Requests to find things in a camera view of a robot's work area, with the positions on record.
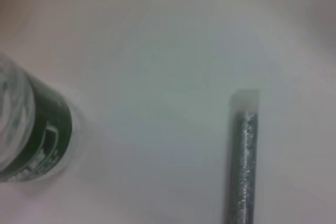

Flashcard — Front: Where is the clear green-label water bottle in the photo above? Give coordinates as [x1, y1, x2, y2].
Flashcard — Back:
[0, 52, 88, 183]

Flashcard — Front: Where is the silver glitter pen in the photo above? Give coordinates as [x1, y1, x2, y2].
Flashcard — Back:
[222, 89, 261, 224]

